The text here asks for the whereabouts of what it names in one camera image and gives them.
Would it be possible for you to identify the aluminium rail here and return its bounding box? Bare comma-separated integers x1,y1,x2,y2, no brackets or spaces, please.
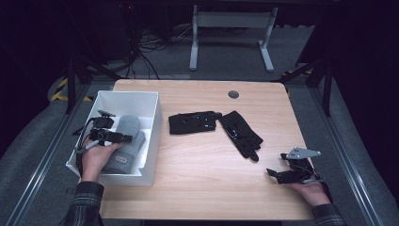
5,84,92,226
309,87,383,226

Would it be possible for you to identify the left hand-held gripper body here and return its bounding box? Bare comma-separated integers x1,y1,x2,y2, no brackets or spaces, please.
88,108,117,147

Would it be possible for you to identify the white box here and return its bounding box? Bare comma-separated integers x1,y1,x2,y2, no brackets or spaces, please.
65,89,164,186

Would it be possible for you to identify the right hand-held gripper cable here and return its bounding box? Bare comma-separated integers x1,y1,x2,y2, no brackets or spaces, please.
305,175,334,203

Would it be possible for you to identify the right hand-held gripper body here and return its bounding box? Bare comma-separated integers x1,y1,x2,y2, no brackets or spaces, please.
279,147,323,185

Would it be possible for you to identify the black glove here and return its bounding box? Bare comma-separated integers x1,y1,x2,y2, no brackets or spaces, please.
168,110,223,136
218,110,264,163

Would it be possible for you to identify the person's right hand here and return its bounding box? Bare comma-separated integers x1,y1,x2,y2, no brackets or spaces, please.
286,181,332,208

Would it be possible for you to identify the tangle of black floor cables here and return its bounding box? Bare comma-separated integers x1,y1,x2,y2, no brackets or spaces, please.
124,24,196,80

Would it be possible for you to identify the white desk frame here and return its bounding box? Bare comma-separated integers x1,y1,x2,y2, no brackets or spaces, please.
188,4,279,73

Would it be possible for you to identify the yellow black hazard tape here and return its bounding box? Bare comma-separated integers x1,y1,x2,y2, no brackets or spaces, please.
51,77,94,103

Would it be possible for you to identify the person's left hand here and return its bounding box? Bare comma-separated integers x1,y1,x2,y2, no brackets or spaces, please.
80,142,124,184

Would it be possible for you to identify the black metal stand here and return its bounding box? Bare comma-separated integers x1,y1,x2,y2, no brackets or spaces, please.
64,55,124,115
276,58,334,118

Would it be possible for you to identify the black device with red light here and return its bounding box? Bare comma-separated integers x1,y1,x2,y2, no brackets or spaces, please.
118,0,139,14

